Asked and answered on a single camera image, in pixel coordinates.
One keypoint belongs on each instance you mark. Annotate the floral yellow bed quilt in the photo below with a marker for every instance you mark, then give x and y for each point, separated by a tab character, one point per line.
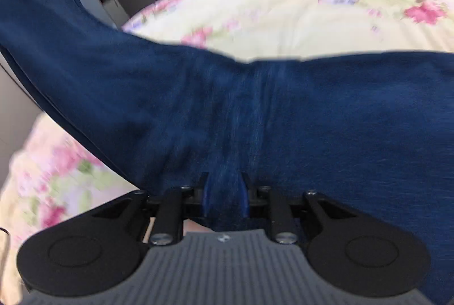
55	177

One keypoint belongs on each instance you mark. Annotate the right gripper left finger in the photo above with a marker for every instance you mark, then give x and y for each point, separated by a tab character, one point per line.
176	213

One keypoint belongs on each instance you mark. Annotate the blue denim jeans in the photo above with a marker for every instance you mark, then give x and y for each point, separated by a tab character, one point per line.
374	131

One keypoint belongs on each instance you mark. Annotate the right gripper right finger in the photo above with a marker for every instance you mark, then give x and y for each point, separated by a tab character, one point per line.
264	207

